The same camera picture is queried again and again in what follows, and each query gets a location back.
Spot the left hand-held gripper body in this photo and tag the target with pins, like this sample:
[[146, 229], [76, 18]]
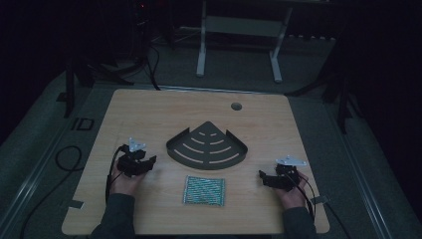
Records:
[[132, 161]]

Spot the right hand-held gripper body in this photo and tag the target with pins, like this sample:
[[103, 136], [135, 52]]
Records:
[[287, 174]]

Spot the person's right hand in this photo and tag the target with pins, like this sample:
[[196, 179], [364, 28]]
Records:
[[293, 197]]

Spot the person's left hand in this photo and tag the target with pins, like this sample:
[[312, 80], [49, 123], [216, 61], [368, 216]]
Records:
[[126, 184]]

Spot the grey tape piece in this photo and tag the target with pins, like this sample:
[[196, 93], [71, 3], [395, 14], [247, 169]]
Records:
[[76, 204], [319, 199]]

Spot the dark metal corner shelf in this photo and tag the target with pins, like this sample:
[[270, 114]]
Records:
[[207, 149]]

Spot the green white woven scrub pad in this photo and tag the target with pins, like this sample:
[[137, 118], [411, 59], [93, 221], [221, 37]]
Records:
[[204, 190]]

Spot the black tripod stand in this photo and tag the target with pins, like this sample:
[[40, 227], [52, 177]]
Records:
[[341, 96], [86, 71]]

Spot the white metal desk frame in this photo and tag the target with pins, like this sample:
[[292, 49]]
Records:
[[239, 26]]

